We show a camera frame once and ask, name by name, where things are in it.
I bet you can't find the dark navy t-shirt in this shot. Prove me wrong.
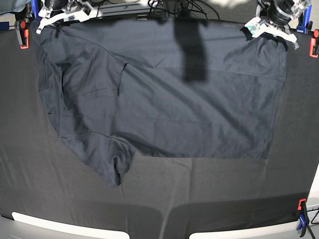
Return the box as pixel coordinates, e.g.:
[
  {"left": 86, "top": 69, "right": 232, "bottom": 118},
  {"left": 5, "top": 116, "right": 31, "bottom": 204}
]
[{"left": 33, "top": 19, "right": 287, "bottom": 187}]

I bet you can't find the black cable bundle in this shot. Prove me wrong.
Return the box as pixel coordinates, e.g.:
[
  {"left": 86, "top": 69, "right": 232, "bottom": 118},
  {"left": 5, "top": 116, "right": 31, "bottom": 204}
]
[{"left": 147, "top": 0, "right": 221, "bottom": 20}]

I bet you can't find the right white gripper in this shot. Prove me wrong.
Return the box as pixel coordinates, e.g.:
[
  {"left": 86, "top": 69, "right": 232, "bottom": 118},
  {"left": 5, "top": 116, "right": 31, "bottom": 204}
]
[{"left": 36, "top": 1, "right": 95, "bottom": 34}]

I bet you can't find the red black clamp far left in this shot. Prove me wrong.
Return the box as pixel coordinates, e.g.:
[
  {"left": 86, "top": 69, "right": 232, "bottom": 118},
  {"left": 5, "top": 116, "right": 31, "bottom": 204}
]
[{"left": 14, "top": 20, "right": 29, "bottom": 49}]

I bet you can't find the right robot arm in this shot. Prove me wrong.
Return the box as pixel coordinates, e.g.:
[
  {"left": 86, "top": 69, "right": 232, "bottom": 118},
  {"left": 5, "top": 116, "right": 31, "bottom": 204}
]
[{"left": 36, "top": 0, "right": 98, "bottom": 34}]

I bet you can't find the blue bar clamp far right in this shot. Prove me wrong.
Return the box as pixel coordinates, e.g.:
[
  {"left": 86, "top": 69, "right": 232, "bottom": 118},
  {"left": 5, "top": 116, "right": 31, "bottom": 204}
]
[{"left": 296, "top": 4, "right": 313, "bottom": 34}]

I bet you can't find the red blue clamp near right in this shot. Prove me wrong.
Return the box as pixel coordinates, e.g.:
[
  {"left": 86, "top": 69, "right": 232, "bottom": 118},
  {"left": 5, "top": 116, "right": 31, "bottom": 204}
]
[{"left": 297, "top": 198, "right": 309, "bottom": 238}]

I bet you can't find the black table cover cloth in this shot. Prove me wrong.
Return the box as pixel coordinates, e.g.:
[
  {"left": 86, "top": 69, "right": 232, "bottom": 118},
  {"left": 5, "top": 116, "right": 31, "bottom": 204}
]
[{"left": 0, "top": 24, "right": 319, "bottom": 239}]

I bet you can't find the red black clamp far right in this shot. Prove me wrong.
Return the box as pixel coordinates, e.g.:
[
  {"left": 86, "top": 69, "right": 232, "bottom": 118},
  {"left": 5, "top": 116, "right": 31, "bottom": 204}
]
[{"left": 309, "top": 29, "right": 319, "bottom": 58}]

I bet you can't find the blue bar clamp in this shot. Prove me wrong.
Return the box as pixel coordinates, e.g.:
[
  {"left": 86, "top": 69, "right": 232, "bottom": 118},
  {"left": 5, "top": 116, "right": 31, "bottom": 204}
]
[
  {"left": 296, "top": 4, "right": 313, "bottom": 34},
  {"left": 30, "top": 0, "right": 41, "bottom": 21}
]

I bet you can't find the blue bar clamp far left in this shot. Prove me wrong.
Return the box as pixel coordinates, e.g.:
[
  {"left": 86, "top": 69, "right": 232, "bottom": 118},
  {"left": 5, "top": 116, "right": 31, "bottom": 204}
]
[{"left": 30, "top": 0, "right": 41, "bottom": 21}]

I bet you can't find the red black clamp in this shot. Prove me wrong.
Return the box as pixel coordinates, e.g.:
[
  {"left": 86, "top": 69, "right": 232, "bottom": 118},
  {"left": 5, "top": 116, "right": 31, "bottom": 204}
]
[
  {"left": 309, "top": 29, "right": 319, "bottom": 58},
  {"left": 14, "top": 20, "right": 29, "bottom": 49}
]

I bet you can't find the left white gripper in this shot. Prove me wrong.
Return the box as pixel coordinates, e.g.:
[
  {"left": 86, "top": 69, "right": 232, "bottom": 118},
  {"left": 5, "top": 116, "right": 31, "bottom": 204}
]
[{"left": 254, "top": 17, "right": 299, "bottom": 50}]

